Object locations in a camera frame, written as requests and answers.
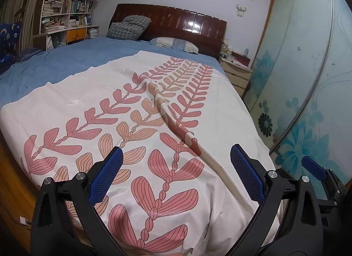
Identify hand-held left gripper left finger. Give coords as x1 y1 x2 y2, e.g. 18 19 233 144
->
31 146 124 256

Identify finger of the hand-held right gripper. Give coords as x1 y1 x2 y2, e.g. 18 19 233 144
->
301 155 347 199

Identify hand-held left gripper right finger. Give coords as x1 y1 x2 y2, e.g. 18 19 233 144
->
229 144 324 256

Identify leaf print bedspread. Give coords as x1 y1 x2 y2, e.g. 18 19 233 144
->
0 50 278 256

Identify floral glass wardrobe door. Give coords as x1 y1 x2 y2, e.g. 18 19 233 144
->
242 0 352 183

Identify pale wooden nightstand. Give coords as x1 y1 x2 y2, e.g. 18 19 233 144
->
219 57 253 98

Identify red box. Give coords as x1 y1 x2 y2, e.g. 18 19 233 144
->
232 52 251 67

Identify blue bed sheet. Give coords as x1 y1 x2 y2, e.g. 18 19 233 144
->
0 36 222 108

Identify grey crumpled cloth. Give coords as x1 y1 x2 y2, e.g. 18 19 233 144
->
19 48 44 63

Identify striped white and blue pillow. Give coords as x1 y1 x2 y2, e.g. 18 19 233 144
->
149 37 199 54

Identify grey checkered pillow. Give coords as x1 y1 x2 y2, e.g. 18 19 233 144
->
107 15 151 41

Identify dark wooden headboard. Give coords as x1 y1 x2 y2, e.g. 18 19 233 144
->
109 3 227 59

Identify dark blue patterned cloth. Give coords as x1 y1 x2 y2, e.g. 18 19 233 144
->
0 22 22 74

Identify white bookshelf with books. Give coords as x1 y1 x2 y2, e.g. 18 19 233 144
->
33 0 100 51

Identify beige curtain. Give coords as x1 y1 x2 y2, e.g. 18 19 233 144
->
0 0 50 53

